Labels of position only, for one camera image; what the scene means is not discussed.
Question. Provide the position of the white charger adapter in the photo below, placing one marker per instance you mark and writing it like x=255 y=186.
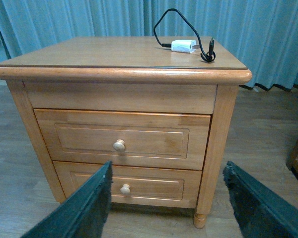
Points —
x=183 y=46

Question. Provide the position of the drawer round knob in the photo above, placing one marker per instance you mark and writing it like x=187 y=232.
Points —
x=119 y=145
x=125 y=190

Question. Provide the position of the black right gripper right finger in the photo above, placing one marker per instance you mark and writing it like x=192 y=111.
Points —
x=259 y=211

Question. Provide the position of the wooden drawer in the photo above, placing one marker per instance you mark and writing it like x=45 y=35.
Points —
x=175 y=141
x=149 y=186

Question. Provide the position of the light blue curtain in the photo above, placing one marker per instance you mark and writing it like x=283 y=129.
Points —
x=263 y=34

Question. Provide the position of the wooden nightstand cabinet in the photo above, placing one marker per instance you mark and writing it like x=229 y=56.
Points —
x=127 y=74

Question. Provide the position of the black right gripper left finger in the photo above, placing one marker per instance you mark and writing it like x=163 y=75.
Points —
x=83 y=214

